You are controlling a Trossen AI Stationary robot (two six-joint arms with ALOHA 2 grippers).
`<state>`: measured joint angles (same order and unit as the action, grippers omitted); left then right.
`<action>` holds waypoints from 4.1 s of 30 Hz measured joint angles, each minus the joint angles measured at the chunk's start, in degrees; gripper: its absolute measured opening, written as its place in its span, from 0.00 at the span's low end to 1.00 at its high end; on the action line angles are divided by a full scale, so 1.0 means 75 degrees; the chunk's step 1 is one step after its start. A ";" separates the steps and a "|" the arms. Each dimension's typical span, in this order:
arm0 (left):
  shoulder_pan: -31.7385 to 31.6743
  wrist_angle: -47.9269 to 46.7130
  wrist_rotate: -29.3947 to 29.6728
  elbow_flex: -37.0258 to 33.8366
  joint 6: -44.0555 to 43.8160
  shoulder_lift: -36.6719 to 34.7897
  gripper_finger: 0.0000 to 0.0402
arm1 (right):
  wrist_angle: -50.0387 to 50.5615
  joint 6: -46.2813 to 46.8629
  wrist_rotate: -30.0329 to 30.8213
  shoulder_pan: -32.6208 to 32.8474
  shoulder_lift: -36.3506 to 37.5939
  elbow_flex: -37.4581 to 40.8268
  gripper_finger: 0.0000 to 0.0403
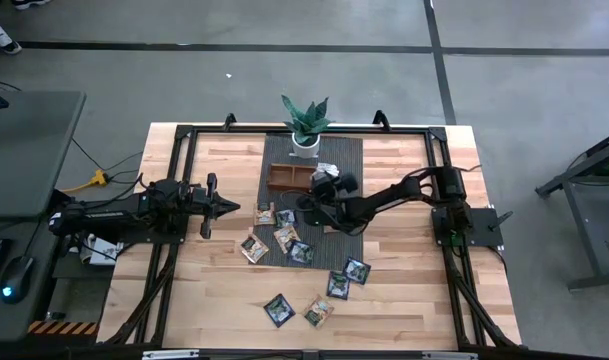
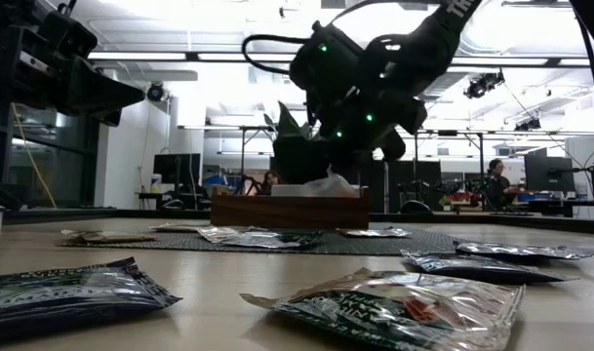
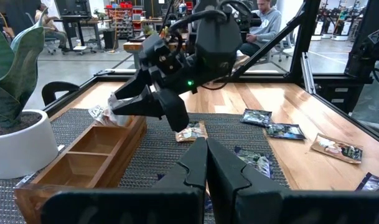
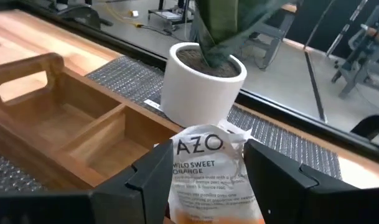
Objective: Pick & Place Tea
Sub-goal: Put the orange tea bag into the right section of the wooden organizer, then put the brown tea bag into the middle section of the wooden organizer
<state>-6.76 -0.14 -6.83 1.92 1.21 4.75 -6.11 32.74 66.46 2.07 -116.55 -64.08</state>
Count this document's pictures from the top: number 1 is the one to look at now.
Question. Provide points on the blue blackcurrant tea sachet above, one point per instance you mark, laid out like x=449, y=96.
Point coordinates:
x=279, y=310
x=286, y=218
x=357, y=270
x=301, y=252
x=338, y=285

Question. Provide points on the black frame clamp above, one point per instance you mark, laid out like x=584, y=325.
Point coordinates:
x=230, y=122
x=381, y=121

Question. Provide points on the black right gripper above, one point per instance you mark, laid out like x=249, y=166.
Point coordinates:
x=348, y=185

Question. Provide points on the grey desk top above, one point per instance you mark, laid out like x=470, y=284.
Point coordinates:
x=34, y=150

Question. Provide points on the silver metal bracket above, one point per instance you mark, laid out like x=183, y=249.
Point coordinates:
x=449, y=356
x=169, y=355

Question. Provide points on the grey woven placemat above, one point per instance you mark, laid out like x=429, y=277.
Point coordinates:
x=344, y=150

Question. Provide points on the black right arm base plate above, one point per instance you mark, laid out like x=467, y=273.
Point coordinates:
x=484, y=225

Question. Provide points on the beige cinnamon apple tea sachet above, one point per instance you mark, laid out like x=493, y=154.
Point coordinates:
x=264, y=215
x=286, y=238
x=329, y=229
x=254, y=248

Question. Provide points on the grey metal stand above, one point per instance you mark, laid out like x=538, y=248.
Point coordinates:
x=551, y=188

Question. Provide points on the black computer mouse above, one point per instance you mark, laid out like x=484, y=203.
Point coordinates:
x=16, y=277

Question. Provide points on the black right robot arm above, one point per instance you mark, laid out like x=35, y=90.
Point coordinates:
x=394, y=196

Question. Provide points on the white paper box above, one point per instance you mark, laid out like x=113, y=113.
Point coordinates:
x=104, y=252

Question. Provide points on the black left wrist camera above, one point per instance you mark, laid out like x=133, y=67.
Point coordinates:
x=197, y=200

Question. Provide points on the clear foil packet front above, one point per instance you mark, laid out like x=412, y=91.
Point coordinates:
x=318, y=311

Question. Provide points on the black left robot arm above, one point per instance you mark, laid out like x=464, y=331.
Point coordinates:
x=109, y=215

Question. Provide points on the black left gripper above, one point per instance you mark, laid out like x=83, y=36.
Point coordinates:
x=212, y=180

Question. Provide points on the person's shoe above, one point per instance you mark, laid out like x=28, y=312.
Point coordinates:
x=4, y=40
x=31, y=3

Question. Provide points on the brown wooden compartment tray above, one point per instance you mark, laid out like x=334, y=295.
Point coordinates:
x=281, y=177

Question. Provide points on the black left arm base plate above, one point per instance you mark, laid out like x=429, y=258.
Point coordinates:
x=179, y=235

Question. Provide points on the snake plant in white pot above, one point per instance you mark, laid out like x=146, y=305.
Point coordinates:
x=306, y=146

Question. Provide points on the orange black hazard tape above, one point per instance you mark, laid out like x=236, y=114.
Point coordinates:
x=59, y=328

